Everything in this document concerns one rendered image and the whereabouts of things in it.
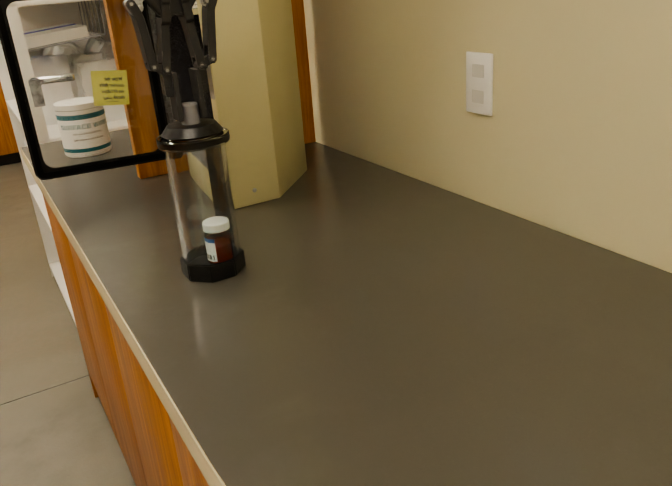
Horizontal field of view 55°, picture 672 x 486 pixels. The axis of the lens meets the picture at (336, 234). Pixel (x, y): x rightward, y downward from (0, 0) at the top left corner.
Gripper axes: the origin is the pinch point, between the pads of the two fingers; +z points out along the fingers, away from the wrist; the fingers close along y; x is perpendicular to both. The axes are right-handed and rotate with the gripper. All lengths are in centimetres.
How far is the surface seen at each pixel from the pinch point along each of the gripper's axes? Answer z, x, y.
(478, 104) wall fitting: 10, 1, -56
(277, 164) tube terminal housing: 21.3, -25.9, -24.6
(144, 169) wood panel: 26, -62, -5
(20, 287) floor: 122, -247, 27
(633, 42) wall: -2, 32, -56
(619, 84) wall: 4, 31, -56
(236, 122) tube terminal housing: 11.0, -25.4, -16.6
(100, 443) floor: 122, -97, 18
